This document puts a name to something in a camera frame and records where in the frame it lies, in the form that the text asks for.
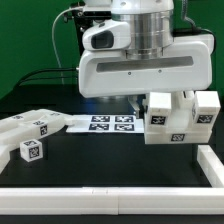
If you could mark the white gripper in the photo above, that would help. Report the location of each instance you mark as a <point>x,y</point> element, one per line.
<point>185,65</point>

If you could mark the white chair seat part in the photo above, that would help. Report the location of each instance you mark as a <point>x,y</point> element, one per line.
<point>180,128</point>

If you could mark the white chair side plank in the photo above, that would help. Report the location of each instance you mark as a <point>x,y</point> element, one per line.
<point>13,132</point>
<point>30,116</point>

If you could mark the white chair side plank front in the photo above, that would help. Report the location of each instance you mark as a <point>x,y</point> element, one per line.
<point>13,132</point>

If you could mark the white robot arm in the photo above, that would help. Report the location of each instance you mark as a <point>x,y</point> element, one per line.
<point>134,53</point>

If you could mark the white paper tag sheet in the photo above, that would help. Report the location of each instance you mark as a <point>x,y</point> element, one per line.
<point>106,124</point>

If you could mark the white front fence bar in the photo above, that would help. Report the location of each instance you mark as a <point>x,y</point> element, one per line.
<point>111,201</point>

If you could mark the white tagged cube left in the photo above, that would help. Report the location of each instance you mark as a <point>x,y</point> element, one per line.
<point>31,150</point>

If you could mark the white left fence bar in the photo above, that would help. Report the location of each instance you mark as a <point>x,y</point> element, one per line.
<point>4,157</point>

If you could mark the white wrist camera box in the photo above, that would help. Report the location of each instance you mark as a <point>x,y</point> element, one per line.
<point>109,35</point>

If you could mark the black camera stand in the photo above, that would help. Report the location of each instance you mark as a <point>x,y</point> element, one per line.
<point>87,13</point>

